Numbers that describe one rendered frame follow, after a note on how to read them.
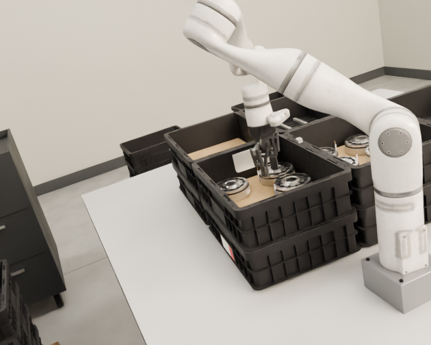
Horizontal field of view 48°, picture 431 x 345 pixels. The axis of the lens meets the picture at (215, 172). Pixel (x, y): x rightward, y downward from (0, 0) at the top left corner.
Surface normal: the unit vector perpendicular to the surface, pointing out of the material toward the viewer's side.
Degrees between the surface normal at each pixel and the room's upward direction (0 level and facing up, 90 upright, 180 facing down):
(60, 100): 90
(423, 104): 90
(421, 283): 90
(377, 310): 0
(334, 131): 90
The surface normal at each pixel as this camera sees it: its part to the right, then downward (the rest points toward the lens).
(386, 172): -0.47, 0.41
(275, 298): -0.22, -0.90
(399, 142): -0.25, 0.42
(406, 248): 0.25, 0.30
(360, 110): 0.00, 0.52
